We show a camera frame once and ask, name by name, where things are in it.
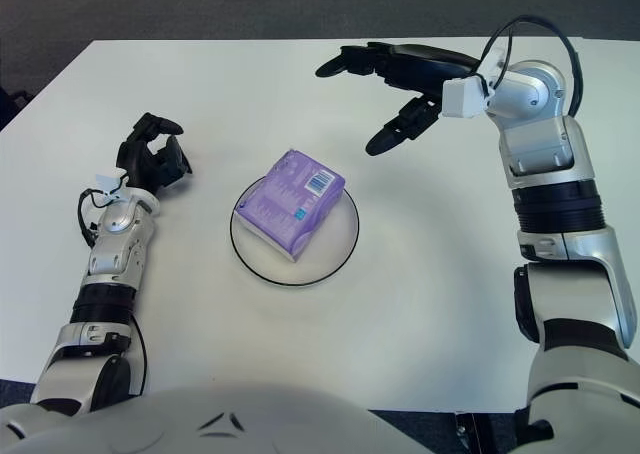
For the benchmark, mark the black table frame bracket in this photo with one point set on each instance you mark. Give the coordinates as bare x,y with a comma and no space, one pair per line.
472,431

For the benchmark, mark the white right wrist connector box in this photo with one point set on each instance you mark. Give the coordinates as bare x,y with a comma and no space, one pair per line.
465,96

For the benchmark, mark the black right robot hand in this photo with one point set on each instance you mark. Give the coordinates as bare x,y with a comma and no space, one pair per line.
430,64

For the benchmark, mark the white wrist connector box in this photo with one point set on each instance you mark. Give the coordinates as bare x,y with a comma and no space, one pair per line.
110,181
465,96

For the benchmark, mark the white plate with black rim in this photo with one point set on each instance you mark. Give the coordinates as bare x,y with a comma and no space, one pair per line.
335,244

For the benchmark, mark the grey robot torso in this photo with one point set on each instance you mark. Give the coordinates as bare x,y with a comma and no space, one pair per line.
225,424

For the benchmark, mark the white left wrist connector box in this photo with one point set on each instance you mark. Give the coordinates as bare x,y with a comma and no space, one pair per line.
110,181

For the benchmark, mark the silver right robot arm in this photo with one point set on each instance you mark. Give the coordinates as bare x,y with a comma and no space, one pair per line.
555,174

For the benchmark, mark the purple tissue paper pack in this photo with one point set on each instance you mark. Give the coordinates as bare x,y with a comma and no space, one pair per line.
290,204

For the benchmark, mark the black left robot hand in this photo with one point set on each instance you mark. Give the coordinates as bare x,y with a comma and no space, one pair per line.
135,159

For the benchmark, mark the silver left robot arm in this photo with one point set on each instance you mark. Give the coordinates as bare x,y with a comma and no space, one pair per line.
114,244

